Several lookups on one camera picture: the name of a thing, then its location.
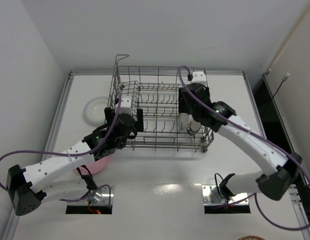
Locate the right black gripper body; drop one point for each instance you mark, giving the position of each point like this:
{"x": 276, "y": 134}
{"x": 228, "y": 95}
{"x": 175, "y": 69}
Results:
{"x": 183, "y": 100}

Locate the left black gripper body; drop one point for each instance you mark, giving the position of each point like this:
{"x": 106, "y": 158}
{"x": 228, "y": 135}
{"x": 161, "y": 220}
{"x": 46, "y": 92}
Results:
{"x": 139, "y": 119}

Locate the plate with green patterned rim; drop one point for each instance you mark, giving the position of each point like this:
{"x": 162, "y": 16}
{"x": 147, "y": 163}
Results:
{"x": 193, "y": 127}

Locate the white shallow bowl plate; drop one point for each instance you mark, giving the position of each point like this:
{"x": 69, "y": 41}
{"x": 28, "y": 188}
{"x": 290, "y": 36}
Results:
{"x": 93, "y": 112}

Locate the pink plastic plate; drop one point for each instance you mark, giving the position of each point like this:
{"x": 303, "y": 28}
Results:
{"x": 94, "y": 167}

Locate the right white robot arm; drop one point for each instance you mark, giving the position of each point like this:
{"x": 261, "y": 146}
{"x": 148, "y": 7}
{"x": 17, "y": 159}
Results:
{"x": 278, "y": 171}

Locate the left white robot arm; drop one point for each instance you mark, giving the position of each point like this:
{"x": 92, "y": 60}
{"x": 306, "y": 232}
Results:
{"x": 26, "y": 186}

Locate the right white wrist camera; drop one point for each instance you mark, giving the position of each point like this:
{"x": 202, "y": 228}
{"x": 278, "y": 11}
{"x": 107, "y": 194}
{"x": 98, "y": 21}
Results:
{"x": 199, "y": 77}

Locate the grey wire dish rack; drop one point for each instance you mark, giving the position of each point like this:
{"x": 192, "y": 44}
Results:
{"x": 154, "y": 89}

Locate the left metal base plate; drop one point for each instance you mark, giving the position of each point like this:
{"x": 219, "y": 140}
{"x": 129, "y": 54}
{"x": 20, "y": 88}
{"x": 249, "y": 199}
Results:
{"x": 103, "y": 197}

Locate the metal base plate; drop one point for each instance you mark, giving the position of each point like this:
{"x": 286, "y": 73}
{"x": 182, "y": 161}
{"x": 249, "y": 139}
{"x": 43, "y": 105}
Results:
{"x": 103, "y": 197}
{"x": 211, "y": 198}

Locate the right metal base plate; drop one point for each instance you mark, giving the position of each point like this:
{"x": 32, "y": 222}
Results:
{"x": 211, "y": 198}

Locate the beige wall conduit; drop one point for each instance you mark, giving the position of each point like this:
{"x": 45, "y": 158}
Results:
{"x": 288, "y": 39}

